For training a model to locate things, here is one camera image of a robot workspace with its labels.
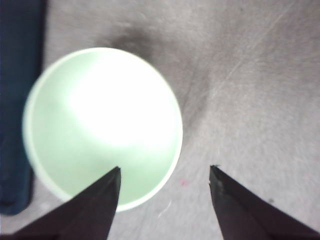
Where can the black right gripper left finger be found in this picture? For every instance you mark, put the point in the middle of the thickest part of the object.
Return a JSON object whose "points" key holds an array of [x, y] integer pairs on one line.
{"points": [[88, 216]]}

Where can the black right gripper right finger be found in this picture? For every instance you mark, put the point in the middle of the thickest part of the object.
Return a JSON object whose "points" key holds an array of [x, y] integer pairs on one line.
{"points": [[244, 214]]}

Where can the dark blue rectangular tray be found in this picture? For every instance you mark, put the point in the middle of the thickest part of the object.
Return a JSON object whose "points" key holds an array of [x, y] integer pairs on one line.
{"points": [[22, 52]]}

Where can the light green ceramic bowl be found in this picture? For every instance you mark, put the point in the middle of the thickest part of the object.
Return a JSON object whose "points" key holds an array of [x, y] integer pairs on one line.
{"points": [[98, 110]]}

